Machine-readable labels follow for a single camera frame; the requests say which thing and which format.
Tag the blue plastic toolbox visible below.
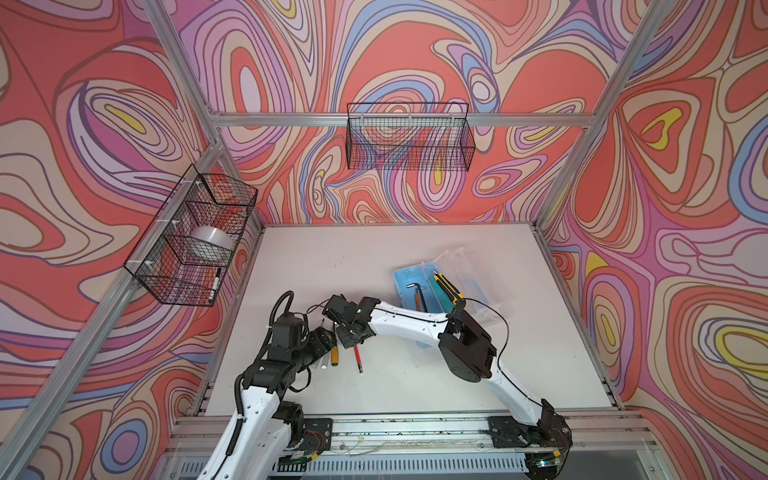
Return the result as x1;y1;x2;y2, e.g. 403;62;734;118
392;245;511;349

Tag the yellow black utility knife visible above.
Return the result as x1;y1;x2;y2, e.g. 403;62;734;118
433;271;464;305

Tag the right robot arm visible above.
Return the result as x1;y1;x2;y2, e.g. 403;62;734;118
322;295;573;449

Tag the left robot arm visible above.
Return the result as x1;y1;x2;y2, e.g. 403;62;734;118
198;312;336;479

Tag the black marker in basket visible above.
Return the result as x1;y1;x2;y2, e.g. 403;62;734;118
208;267;223;303

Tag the silver tape roll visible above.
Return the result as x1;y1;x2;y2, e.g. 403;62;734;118
188;226;234;265

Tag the yellow handled screwdriver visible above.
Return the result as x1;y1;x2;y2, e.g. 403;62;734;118
330;327;339;367

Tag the red handled hex key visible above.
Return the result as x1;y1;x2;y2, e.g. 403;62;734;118
353;345;363;375

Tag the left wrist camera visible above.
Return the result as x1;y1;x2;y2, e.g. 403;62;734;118
272;312;306;348

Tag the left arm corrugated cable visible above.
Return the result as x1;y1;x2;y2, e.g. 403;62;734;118
266;290;296;328

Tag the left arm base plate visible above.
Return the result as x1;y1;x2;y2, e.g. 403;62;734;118
286;417;333;456

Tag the left wire basket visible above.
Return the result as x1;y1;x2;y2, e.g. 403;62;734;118
124;166;258;307

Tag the wire basket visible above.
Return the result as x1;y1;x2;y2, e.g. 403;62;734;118
345;101;476;172
124;166;258;307

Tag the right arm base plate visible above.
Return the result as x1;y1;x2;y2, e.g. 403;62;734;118
486;412;573;450

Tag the back wire basket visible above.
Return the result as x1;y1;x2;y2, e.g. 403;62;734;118
345;101;476;172

